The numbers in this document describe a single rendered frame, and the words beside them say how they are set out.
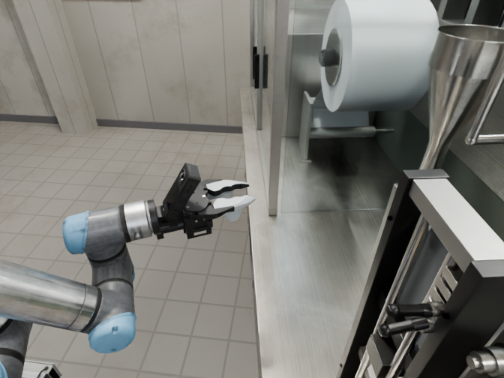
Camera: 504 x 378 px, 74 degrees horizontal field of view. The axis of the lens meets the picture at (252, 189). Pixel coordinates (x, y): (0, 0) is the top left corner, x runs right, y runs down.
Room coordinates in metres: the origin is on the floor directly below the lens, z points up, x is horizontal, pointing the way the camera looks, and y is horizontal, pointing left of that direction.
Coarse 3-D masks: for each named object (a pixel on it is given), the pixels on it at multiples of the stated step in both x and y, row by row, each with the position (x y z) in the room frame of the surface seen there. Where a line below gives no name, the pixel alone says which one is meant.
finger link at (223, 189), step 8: (208, 184) 0.57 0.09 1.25; (216, 184) 0.57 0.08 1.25; (224, 184) 0.57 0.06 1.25; (232, 184) 0.57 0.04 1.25; (240, 184) 0.57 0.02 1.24; (248, 184) 0.58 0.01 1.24; (208, 192) 0.56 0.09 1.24; (216, 192) 0.55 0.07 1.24; (224, 192) 0.58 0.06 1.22; (232, 192) 0.58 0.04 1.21
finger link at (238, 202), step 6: (222, 198) 0.53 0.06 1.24; (234, 198) 0.53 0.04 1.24; (240, 198) 0.53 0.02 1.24; (246, 198) 0.53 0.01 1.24; (252, 198) 0.54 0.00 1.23; (216, 204) 0.51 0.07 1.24; (222, 204) 0.51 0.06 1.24; (228, 204) 0.51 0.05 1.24; (234, 204) 0.51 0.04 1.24; (240, 204) 0.52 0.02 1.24; (246, 204) 0.53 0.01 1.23; (234, 210) 0.51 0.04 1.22; (240, 210) 0.53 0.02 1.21; (228, 216) 0.52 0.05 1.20; (234, 216) 0.52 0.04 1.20
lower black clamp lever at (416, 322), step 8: (408, 320) 0.20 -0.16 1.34; (416, 320) 0.20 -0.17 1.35; (424, 320) 0.19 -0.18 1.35; (384, 328) 0.19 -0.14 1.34; (392, 328) 0.19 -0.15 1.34; (400, 328) 0.19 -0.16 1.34; (408, 328) 0.19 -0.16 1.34; (416, 328) 0.19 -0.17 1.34; (424, 328) 0.19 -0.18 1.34; (384, 336) 0.19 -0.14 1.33
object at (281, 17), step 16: (288, 0) 0.86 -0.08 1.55; (288, 16) 0.86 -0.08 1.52; (256, 48) 1.51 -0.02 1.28; (256, 64) 1.39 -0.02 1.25; (256, 80) 1.39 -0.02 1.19; (272, 80) 0.88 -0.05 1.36; (256, 96) 1.46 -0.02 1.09; (272, 96) 0.87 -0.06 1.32; (256, 112) 1.45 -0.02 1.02; (272, 112) 0.86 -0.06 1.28; (256, 128) 1.44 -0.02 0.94; (272, 128) 0.86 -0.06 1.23; (272, 144) 0.86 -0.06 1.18; (272, 160) 0.86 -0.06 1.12; (272, 176) 0.86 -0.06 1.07; (272, 192) 0.86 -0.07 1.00; (272, 208) 0.86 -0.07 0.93
